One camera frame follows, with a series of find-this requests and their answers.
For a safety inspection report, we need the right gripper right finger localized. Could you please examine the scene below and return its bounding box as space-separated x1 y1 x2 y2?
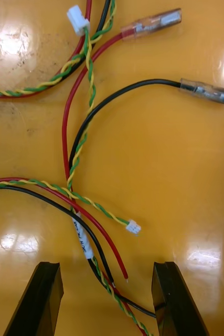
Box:
151 261 210 336

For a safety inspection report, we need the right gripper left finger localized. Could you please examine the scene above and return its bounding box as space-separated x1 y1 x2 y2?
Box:
3 261 65 336

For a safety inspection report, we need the yellow-orange plastic bin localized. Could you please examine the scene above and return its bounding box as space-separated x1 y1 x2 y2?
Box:
0 0 224 336

